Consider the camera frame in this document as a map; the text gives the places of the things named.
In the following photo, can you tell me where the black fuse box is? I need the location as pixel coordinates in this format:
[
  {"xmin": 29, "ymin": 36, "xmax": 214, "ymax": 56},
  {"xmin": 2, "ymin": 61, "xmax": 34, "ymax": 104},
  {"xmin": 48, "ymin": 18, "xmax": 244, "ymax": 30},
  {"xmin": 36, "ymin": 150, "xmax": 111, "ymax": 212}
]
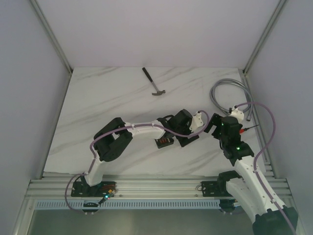
[{"xmin": 155, "ymin": 138, "xmax": 174, "ymax": 149}]

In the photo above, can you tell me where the silver flexible metal hose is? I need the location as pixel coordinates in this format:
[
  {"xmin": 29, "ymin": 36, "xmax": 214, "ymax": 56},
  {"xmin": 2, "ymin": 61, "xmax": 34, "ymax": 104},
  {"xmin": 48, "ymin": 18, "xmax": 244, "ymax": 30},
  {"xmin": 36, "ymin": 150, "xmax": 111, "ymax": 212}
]
[{"xmin": 209, "ymin": 78, "xmax": 254, "ymax": 122}]

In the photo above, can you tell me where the clear plastic fuse box cover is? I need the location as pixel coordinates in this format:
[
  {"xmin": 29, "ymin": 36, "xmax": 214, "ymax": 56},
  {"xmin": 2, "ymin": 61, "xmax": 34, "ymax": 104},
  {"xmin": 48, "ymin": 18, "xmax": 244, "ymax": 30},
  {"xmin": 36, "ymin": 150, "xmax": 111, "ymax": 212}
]
[{"xmin": 178, "ymin": 135, "xmax": 199, "ymax": 147}]

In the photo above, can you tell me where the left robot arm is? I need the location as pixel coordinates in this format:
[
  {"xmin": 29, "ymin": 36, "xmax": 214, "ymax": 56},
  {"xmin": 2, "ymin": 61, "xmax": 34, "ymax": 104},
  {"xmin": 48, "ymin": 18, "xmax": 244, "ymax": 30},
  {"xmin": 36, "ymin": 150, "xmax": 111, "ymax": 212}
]
[{"xmin": 82, "ymin": 109, "xmax": 203, "ymax": 197}]

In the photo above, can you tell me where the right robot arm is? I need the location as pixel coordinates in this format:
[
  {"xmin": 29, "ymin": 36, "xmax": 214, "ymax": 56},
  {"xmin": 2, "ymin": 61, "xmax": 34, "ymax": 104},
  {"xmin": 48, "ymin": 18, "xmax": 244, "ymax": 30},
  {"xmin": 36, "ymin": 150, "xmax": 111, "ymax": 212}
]
[{"xmin": 205, "ymin": 114, "xmax": 298, "ymax": 235}]

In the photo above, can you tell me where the red handled screwdriver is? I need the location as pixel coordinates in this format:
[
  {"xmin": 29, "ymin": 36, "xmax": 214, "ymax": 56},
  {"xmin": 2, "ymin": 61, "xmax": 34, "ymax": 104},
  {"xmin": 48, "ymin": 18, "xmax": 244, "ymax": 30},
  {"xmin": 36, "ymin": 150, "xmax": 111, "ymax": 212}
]
[{"xmin": 239, "ymin": 124, "xmax": 259, "ymax": 134}]

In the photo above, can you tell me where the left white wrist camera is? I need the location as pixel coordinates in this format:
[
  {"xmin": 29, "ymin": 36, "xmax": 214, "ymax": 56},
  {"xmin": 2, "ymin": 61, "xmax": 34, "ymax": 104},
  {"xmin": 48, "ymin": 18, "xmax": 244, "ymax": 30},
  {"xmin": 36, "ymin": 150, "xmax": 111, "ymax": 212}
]
[{"xmin": 189, "ymin": 112, "xmax": 203, "ymax": 132}]

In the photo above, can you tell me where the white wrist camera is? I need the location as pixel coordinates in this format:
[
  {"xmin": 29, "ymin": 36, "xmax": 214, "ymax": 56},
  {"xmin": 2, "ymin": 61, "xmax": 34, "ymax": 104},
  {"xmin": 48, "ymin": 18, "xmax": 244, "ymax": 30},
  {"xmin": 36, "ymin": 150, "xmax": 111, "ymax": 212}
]
[
  {"xmin": 189, "ymin": 112, "xmax": 203, "ymax": 132},
  {"xmin": 229, "ymin": 107, "xmax": 245, "ymax": 123}
]

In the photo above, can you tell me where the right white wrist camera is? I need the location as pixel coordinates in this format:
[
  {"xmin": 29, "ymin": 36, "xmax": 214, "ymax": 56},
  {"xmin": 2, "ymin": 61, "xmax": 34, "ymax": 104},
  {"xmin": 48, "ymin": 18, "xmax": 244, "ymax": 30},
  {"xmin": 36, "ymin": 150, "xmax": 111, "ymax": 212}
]
[{"xmin": 229, "ymin": 107, "xmax": 245, "ymax": 123}]

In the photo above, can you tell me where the claw hammer black handle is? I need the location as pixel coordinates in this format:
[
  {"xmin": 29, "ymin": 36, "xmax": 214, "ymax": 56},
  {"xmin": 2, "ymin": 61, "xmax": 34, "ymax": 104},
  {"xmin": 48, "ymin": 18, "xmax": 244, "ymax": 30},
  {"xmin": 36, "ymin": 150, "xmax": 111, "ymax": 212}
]
[{"xmin": 142, "ymin": 67, "xmax": 166, "ymax": 96}]

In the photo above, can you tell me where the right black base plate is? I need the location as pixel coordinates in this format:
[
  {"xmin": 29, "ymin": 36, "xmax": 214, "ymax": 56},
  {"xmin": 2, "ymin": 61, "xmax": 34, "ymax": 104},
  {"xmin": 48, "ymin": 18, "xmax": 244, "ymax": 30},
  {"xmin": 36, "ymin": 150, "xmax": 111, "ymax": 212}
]
[{"xmin": 201, "ymin": 181, "xmax": 232, "ymax": 197}]

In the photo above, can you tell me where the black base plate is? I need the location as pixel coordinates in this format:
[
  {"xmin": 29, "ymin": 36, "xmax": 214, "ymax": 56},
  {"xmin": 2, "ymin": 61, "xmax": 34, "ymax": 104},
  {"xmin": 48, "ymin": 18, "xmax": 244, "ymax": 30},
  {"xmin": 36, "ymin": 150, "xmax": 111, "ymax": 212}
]
[
  {"xmin": 71, "ymin": 181, "xmax": 116, "ymax": 197},
  {"xmin": 201, "ymin": 181, "xmax": 232, "ymax": 197}
]

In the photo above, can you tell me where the grey slotted cable duct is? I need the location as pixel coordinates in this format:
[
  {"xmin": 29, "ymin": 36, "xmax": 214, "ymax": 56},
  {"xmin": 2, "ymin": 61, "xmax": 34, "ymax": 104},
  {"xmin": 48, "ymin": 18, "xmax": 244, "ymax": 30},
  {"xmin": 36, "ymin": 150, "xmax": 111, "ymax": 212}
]
[{"xmin": 35, "ymin": 199, "xmax": 222, "ymax": 211}]

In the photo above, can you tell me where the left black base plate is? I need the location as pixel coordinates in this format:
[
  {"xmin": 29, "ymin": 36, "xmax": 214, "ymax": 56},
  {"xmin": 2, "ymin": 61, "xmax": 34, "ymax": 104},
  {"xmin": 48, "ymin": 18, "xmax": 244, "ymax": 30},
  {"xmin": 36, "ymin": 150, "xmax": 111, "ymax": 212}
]
[{"xmin": 71, "ymin": 181, "xmax": 116, "ymax": 197}]

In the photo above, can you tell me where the aluminium mounting rail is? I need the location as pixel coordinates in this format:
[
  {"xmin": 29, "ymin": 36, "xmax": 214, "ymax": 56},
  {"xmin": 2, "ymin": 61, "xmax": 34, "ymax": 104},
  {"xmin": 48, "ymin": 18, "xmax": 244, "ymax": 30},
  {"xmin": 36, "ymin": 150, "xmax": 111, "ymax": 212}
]
[{"xmin": 25, "ymin": 174, "xmax": 292, "ymax": 198}]

